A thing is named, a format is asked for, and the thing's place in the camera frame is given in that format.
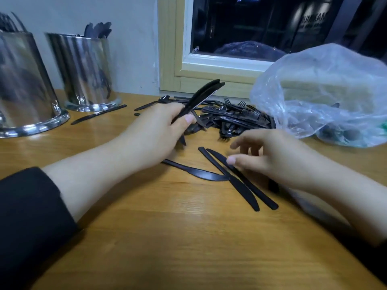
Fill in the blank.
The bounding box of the person's left hand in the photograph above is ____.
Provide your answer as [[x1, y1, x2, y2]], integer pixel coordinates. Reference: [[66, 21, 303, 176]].
[[112, 102, 197, 173]]

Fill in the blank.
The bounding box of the dark parked car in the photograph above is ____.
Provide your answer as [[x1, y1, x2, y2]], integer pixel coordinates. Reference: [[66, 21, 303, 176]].
[[214, 40, 288, 61]]

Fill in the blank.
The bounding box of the black plastic fork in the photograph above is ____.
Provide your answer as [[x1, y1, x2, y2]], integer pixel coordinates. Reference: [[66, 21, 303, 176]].
[[0, 12, 19, 33], [11, 11, 28, 33]]

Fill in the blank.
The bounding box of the clear plastic bag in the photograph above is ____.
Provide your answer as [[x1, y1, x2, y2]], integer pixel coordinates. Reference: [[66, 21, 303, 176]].
[[250, 43, 387, 149]]

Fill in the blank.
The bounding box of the person's right hand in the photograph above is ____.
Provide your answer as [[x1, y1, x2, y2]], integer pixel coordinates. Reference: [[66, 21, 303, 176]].
[[225, 128, 315, 191]]

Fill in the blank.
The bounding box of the pile of black plastic cutlery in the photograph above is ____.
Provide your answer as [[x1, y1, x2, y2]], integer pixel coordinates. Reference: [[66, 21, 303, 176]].
[[134, 95, 279, 143]]

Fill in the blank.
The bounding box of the person's right forearm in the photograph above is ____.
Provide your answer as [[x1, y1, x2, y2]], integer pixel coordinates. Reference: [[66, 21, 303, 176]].
[[302, 163, 387, 282]]

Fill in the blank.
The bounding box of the person's left forearm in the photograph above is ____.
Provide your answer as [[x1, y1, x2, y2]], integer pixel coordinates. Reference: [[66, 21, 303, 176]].
[[0, 142, 131, 290]]

